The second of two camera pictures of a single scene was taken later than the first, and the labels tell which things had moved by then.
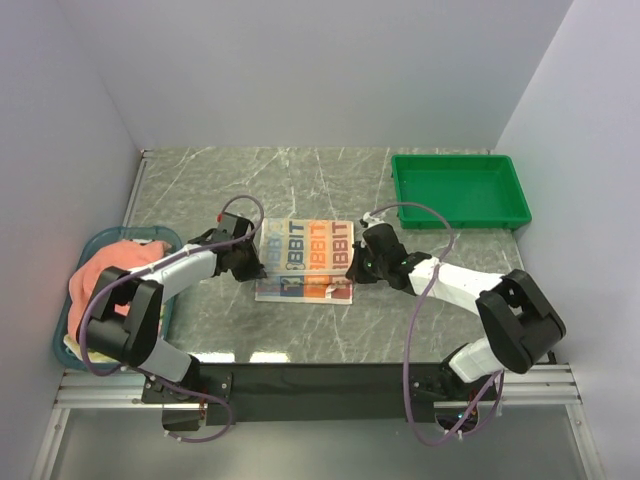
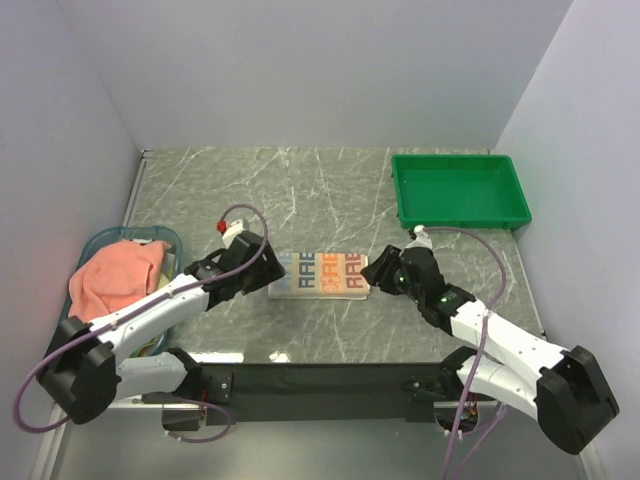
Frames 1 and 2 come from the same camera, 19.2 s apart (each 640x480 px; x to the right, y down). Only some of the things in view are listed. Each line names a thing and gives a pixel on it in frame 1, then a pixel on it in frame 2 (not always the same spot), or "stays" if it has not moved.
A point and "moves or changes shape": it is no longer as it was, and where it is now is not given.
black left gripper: x=253 y=269 to x=272 y=269
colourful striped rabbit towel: x=306 y=261 moves or changes shape
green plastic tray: x=474 y=192 stays
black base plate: x=266 y=394 stays
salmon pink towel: x=125 y=255 stays
